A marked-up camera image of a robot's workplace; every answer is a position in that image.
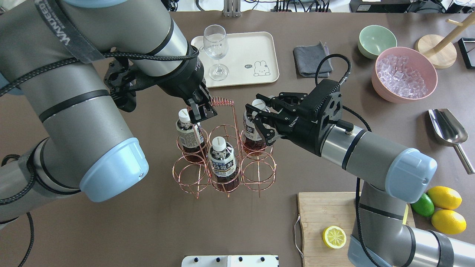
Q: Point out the grey folded cloth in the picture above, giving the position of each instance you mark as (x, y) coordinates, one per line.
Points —
(308, 58)

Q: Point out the yellow lemon lower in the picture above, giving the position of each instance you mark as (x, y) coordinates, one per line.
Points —
(448, 222)

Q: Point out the green lime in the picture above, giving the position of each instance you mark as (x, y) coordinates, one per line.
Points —
(424, 206)

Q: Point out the tea bottle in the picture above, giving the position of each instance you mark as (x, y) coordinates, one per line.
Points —
(191, 138)
(224, 165)
(252, 129)

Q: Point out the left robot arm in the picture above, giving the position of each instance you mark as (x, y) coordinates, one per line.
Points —
(78, 62)

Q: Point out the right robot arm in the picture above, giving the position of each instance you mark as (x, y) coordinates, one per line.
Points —
(393, 174)

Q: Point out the clear wine glass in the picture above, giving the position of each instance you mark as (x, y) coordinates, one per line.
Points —
(215, 45)

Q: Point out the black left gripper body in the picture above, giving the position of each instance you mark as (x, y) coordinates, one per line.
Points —
(181, 82)

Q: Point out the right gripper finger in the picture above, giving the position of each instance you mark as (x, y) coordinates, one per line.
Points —
(287, 101)
(272, 126)

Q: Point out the pink bowl of ice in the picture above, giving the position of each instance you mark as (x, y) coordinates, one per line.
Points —
(403, 75)

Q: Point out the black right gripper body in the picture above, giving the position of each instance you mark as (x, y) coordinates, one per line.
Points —
(303, 130)

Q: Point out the steel ice scoop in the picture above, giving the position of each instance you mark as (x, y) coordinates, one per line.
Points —
(450, 132)

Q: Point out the yellow lemon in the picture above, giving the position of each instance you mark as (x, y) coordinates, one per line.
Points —
(445, 197)
(448, 222)

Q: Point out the aluminium frame post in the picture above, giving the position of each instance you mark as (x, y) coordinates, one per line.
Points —
(232, 8)

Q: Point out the black glass holder tray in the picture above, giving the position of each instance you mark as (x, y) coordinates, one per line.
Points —
(467, 49)

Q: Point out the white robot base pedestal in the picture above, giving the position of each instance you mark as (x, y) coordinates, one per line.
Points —
(231, 261)

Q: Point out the yellow lemon upper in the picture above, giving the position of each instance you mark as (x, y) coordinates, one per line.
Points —
(445, 197)

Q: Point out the bamboo cutting board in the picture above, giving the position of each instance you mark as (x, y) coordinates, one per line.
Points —
(319, 210)

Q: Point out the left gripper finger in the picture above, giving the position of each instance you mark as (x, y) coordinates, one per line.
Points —
(194, 113)
(207, 110)

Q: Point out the cream rabbit tray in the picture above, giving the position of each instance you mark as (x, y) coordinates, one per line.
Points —
(251, 59)

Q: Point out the wooden cup tree stand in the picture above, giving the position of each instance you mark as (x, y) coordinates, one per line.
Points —
(440, 50)

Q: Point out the copper wire bottle basket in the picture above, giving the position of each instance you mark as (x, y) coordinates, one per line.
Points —
(257, 169)

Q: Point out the green bowl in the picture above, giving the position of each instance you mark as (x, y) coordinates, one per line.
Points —
(374, 39)

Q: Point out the half lemon slice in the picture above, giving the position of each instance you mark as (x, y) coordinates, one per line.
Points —
(334, 237)

